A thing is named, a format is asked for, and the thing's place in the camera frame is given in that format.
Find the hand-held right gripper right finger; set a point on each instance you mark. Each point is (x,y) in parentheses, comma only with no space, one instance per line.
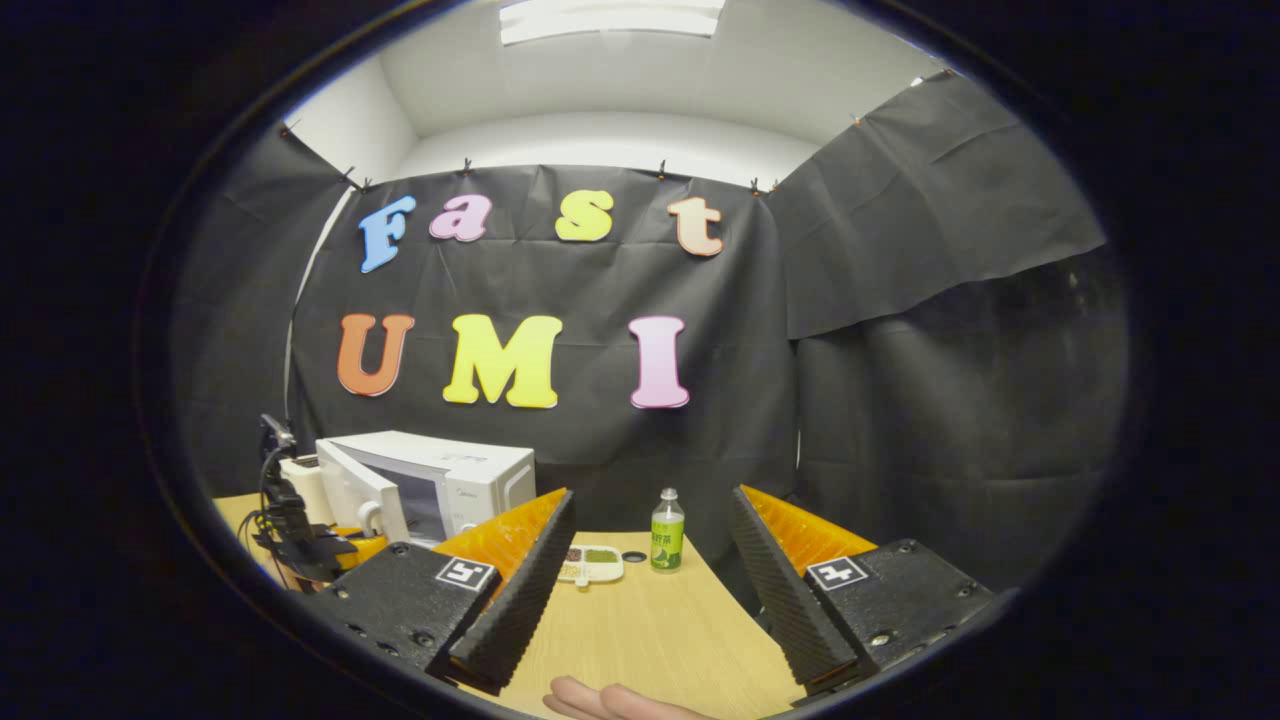
(790,610)

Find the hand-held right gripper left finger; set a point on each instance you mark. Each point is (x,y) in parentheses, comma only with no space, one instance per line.
(520,610)

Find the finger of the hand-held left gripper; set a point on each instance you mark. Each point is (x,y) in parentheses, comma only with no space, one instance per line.
(365,548)

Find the green drink bottle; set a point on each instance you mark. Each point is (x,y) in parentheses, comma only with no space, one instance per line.
(667,540)

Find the large ceiling light panel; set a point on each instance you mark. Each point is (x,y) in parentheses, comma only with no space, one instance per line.
(610,20)

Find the black backdrop cloth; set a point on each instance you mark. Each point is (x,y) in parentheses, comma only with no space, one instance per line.
(900,400)

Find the white divided food plate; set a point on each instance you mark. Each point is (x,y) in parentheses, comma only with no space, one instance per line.
(600,562)

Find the white toaster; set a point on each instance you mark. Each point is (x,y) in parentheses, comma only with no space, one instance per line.
(305,485)

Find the white microwave oven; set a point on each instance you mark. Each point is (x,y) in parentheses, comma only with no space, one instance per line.
(480,480)

